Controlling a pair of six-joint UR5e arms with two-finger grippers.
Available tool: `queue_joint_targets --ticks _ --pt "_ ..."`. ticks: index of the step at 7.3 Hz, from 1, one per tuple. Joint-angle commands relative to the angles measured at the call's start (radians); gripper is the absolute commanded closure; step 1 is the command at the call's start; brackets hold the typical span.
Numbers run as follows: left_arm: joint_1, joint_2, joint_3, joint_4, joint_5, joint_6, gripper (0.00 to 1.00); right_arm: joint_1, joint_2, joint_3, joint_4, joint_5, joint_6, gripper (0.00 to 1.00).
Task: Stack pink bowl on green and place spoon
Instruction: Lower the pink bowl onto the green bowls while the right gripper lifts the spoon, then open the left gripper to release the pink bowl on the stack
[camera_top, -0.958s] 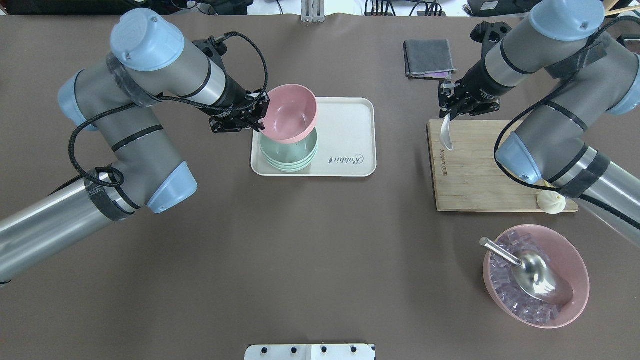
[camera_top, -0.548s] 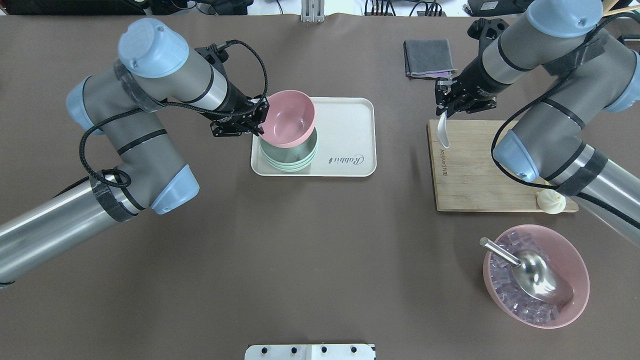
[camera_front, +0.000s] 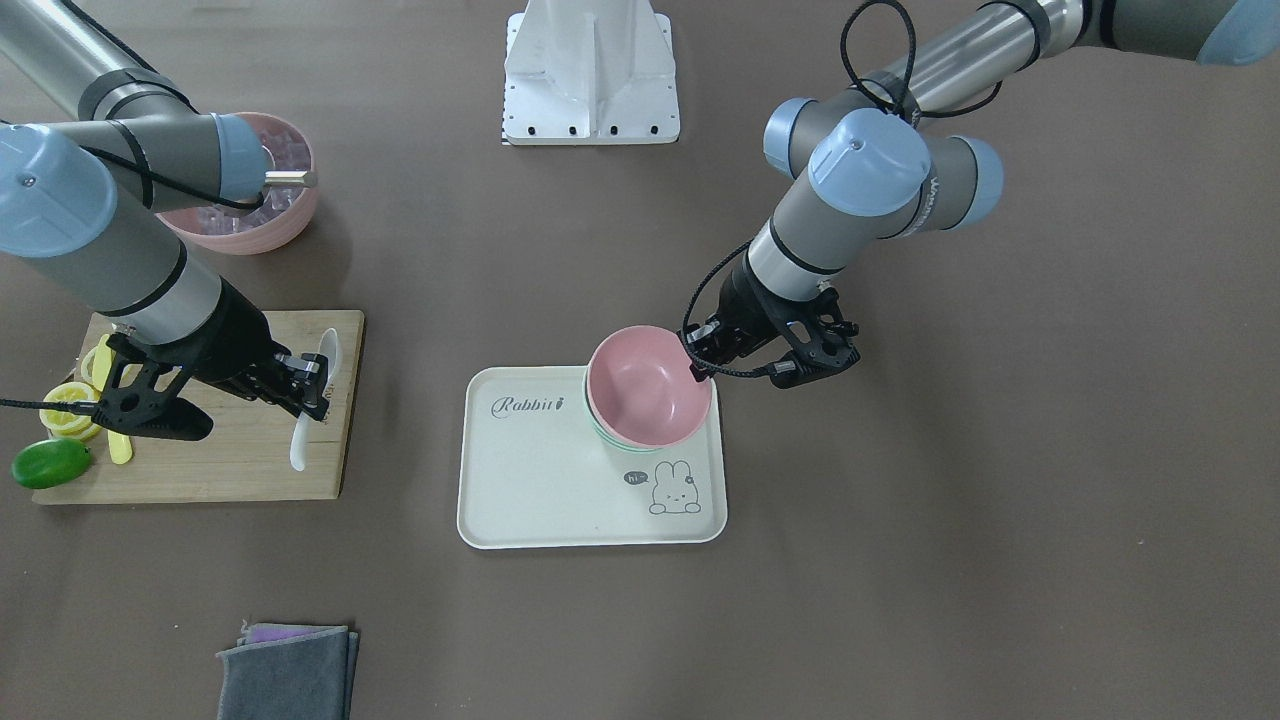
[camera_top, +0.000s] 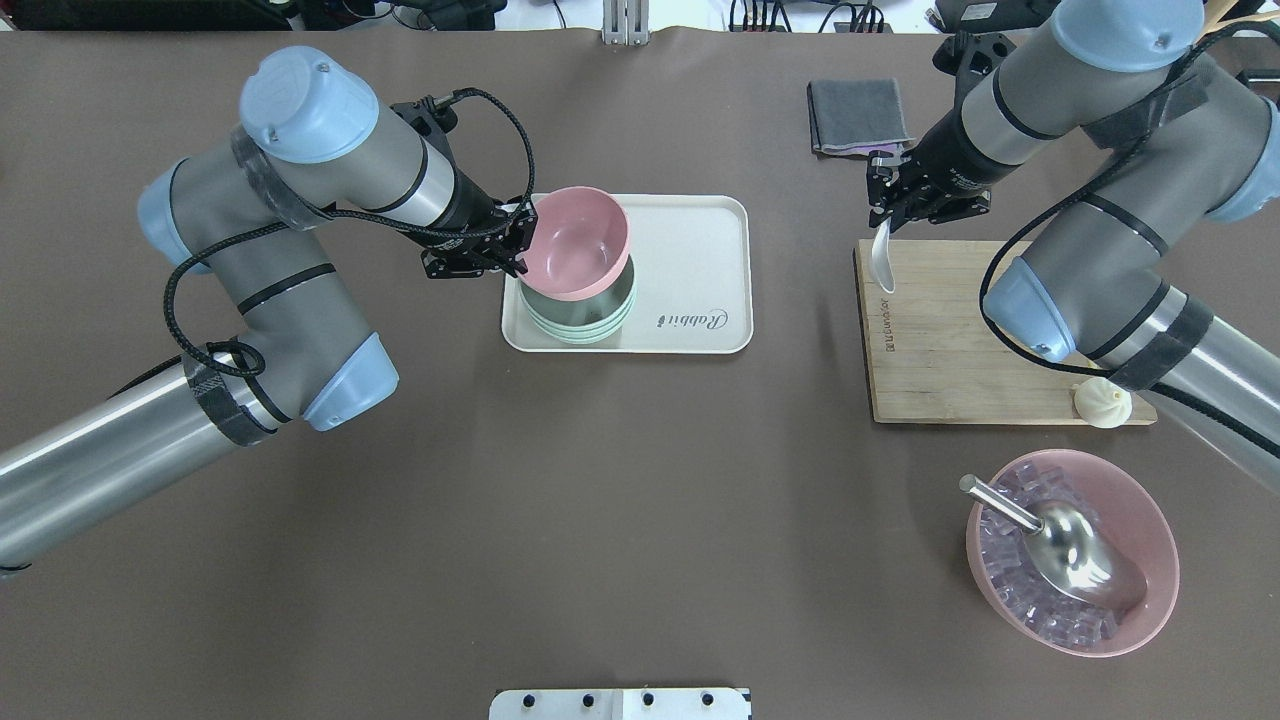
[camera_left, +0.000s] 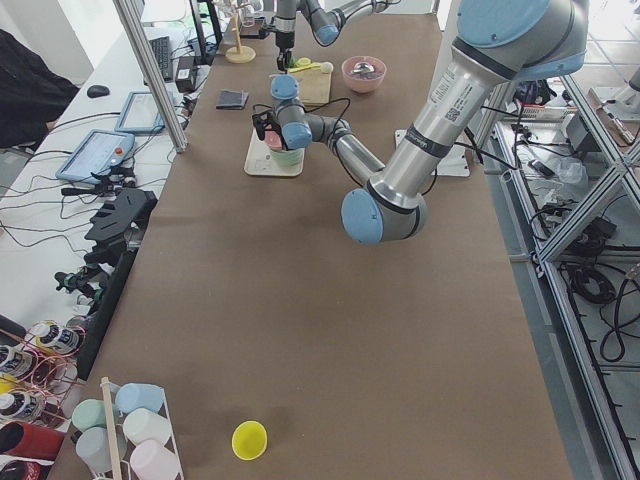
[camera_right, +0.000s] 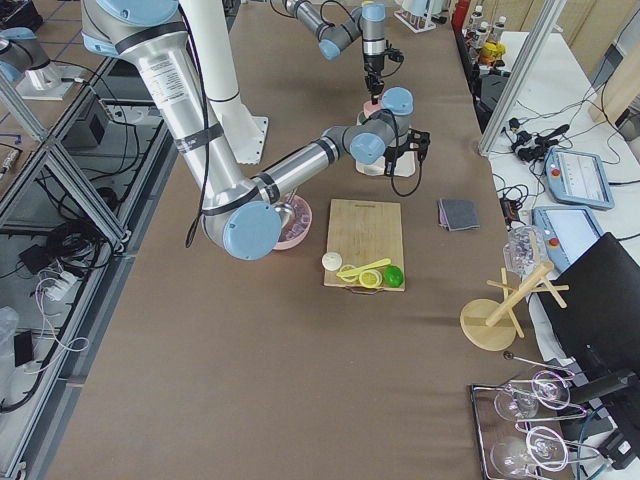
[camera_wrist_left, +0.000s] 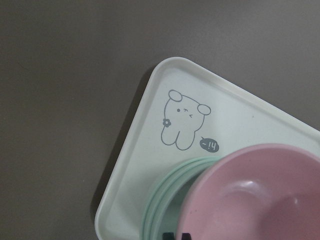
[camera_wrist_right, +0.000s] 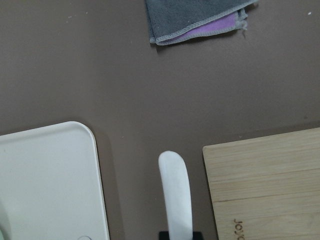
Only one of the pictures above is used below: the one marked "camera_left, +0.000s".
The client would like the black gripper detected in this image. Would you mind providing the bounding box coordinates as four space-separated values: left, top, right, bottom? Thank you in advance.
276 31 295 72
251 110 280 141

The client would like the small pink bowl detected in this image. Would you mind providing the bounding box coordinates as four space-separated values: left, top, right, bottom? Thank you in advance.
263 130 283 151

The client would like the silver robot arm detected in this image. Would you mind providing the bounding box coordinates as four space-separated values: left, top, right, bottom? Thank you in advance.
268 0 399 72
252 0 589 244

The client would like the green bowl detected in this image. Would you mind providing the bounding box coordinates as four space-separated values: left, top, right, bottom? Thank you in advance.
269 149 305 168

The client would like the large pink bowl with ice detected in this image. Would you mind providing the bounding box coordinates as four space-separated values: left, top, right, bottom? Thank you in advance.
341 56 387 93

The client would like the yellow plastic knife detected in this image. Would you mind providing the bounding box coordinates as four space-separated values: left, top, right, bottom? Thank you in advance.
287 62 324 74

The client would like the cream rabbit tray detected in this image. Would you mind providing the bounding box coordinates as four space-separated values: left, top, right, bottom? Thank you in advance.
244 132 304 177

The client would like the grey purple folded cloth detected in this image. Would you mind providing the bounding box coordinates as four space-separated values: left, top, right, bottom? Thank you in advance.
216 89 249 110

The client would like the wooden stand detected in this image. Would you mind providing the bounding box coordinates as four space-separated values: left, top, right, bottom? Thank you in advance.
225 13 256 64

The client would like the white garlic bulb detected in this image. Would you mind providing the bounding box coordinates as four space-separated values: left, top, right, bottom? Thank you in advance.
319 62 334 74

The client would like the wooden cutting board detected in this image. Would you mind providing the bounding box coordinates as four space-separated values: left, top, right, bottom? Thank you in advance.
293 67 333 106

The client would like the metal scoop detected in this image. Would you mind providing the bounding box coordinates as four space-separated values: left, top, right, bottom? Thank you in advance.
349 62 376 79

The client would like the blue teach pendant far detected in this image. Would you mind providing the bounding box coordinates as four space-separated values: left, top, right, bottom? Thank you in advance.
114 91 165 135

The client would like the blue teach pendant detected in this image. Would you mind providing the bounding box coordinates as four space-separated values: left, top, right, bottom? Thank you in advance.
55 129 135 184
114 91 165 135

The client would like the black keyboard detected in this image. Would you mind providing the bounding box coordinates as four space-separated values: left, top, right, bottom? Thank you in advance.
149 36 173 81

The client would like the blue teach pendant near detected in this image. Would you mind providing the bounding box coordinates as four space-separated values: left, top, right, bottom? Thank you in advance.
55 129 135 184

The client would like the black computer mouse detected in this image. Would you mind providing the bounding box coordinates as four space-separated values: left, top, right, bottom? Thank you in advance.
86 84 110 99

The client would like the black tool holder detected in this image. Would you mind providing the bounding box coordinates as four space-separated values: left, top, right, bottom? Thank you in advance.
84 188 158 252

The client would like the blue plastic cup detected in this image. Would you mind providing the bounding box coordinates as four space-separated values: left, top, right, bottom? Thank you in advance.
115 383 164 414

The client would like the yellow plastic cup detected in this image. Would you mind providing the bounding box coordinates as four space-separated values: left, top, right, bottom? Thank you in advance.
231 420 268 461

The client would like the white plastic cup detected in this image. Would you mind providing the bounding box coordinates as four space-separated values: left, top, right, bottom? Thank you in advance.
122 408 172 445

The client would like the wooden stick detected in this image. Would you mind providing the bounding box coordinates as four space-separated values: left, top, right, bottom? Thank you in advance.
100 377 123 480

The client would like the green plastic cup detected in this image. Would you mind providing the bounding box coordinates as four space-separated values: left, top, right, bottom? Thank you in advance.
71 399 107 432

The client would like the pink plastic cup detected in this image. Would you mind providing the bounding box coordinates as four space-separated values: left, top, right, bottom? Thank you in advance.
130 439 180 480

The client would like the grey plastic cup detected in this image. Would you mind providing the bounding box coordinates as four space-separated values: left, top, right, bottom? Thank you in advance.
75 426 112 473

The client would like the red can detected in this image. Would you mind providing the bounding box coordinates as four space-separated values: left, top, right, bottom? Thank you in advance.
1 421 65 461

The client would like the aluminium frame post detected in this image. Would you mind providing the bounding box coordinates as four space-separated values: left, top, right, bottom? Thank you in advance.
112 0 188 153

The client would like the copper wire bottle rack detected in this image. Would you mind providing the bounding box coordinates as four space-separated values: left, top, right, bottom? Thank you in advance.
1 317 86 429

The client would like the white wire cup rack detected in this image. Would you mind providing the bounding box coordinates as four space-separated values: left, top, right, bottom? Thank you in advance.
100 377 185 479

